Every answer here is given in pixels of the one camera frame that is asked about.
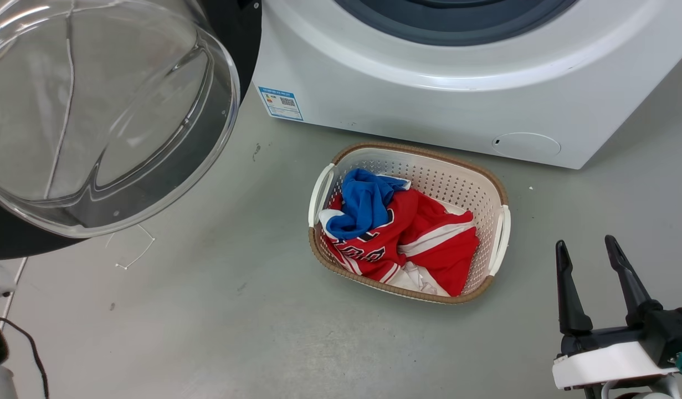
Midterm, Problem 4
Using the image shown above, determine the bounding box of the white power cable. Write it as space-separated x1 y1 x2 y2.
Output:
0 0 76 328

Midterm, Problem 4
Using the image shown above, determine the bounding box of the round white filter cover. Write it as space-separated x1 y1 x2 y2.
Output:
491 132 562 158

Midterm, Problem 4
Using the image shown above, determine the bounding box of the white front-load washing machine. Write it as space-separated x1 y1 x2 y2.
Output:
252 0 682 170

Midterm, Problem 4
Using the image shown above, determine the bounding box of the white laundry basket brown rim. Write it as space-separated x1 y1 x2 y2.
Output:
308 141 511 305

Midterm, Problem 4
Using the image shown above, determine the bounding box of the blue energy label sticker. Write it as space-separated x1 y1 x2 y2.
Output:
258 85 304 121

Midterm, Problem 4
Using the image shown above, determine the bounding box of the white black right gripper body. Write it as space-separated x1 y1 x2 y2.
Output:
552 306 682 399

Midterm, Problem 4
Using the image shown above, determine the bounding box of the blue garment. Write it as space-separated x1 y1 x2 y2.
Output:
325 168 412 241

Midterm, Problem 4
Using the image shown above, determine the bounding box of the black round glass washer door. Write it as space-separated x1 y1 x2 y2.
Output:
0 0 263 261

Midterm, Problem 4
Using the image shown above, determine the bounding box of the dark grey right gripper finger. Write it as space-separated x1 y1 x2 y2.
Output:
604 235 663 327
555 239 594 336

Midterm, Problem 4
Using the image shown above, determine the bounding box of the white cloth garment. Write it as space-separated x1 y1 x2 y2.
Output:
386 260 451 298

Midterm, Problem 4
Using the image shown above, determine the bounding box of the thin white thread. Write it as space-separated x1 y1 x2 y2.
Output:
115 224 156 271

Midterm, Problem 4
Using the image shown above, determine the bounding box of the red basketball jersey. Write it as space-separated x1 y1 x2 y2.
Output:
319 188 481 297

